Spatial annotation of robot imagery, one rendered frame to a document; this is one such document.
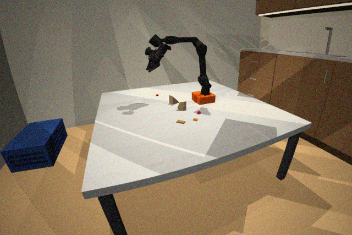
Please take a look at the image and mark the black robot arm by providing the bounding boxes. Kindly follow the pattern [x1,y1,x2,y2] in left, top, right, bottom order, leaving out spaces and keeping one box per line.
[145,34,212,96]

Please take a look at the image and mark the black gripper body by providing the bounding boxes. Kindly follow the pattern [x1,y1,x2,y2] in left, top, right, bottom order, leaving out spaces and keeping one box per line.
[148,49,164,66]

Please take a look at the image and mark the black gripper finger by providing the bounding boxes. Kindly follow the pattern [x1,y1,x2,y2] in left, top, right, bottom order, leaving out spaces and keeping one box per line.
[148,64,158,73]
[146,58,157,70]

